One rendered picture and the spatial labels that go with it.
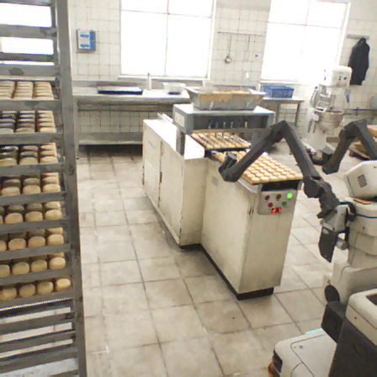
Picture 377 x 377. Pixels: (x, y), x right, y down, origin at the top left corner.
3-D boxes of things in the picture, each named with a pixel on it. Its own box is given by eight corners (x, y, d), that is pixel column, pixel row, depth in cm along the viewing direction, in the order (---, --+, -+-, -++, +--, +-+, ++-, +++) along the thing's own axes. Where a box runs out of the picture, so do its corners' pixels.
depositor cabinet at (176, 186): (141, 194, 422) (143, 120, 390) (200, 189, 447) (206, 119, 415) (178, 254, 313) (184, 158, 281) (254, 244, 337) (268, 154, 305)
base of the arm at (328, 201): (328, 209, 153) (351, 206, 157) (320, 192, 156) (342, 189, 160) (316, 219, 160) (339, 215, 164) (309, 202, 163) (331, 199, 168)
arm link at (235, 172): (272, 133, 183) (287, 136, 189) (268, 124, 185) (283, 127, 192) (221, 183, 211) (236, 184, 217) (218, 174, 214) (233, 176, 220)
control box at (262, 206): (256, 212, 235) (259, 192, 230) (289, 209, 243) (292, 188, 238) (259, 215, 232) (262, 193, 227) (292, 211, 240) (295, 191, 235)
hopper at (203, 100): (183, 104, 297) (184, 87, 292) (246, 104, 316) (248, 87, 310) (197, 112, 272) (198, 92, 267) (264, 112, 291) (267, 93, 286)
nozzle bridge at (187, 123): (171, 146, 309) (172, 104, 296) (248, 143, 333) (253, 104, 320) (184, 158, 280) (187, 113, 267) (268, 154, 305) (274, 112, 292)
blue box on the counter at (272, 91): (271, 97, 576) (272, 87, 571) (261, 93, 602) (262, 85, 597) (293, 98, 588) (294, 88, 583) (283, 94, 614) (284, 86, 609)
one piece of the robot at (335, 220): (344, 230, 156) (347, 204, 153) (335, 232, 154) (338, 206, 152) (327, 223, 165) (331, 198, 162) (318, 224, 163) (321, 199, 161)
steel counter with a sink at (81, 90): (73, 160, 515) (69, 66, 468) (74, 146, 577) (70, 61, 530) (294, 155, 605) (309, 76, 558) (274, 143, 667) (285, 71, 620)
